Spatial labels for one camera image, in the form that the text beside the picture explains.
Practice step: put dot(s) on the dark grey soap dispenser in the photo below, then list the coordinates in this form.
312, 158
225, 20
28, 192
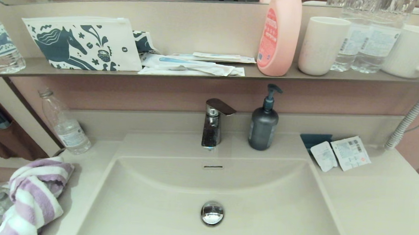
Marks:
263, 128

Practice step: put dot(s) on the folded blue patterned pouch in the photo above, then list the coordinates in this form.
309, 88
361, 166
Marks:
143, 42

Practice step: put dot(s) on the flat white toiletry packet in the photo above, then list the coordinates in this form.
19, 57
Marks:
217, 56

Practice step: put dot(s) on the white packet with blue toothbrush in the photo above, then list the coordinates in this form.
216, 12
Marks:
183, 63

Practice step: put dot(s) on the slim clear plastic bottle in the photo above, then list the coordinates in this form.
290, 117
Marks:
67, 130

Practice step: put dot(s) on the pink lotion bottle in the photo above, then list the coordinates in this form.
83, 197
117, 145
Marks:
280, 34

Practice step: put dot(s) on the chrome sink faucet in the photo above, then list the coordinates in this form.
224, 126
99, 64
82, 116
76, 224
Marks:
212, 128

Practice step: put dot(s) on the white sachet with barcode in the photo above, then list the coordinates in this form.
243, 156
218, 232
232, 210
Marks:
351, 153

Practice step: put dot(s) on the plain white toiletry packet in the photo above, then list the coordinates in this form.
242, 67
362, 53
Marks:
168, 71

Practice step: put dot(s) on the white horse print pouch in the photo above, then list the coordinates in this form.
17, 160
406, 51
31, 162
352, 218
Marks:
83, 44

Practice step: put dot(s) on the chrome drain stopper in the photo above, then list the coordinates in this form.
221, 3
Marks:
212, 213

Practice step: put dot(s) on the clear plastic water bottle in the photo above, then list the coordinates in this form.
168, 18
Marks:
348, 46
377, 44

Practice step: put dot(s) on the beige ceramic sink basin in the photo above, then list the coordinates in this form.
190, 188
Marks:
262, 200

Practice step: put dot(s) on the purple white striped towel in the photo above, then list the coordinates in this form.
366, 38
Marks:
34, 194

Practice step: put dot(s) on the brown holder pouch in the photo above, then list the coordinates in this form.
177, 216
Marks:
15, 142

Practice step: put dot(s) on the small white sachet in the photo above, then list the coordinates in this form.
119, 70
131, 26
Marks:
323, 155

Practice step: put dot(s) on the dark blue packet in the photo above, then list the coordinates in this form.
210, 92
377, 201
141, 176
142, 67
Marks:
315, 138

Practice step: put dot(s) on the grey wall shelf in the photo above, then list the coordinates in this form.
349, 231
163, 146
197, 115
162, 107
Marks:
34, 67

